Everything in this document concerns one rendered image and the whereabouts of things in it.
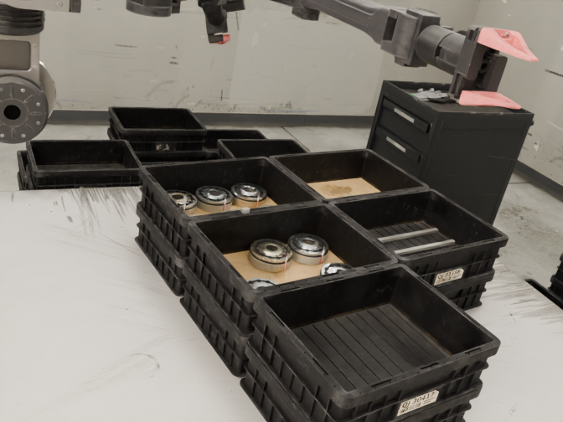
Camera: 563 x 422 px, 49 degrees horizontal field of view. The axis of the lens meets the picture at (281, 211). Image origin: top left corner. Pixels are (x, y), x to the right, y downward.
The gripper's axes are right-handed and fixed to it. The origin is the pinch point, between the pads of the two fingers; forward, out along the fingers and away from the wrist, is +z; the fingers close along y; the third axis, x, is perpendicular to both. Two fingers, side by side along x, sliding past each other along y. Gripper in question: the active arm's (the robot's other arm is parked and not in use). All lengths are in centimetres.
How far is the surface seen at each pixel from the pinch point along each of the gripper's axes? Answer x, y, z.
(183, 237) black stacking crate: 20, 58, -62
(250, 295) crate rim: 17, 53, -30
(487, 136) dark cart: -158, 65, -144
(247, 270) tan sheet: 7, 62, -51
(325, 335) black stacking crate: 0, 62, -26
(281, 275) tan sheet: 0, 62, -48
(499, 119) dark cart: -162, 56, -144
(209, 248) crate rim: 19, 53, -48
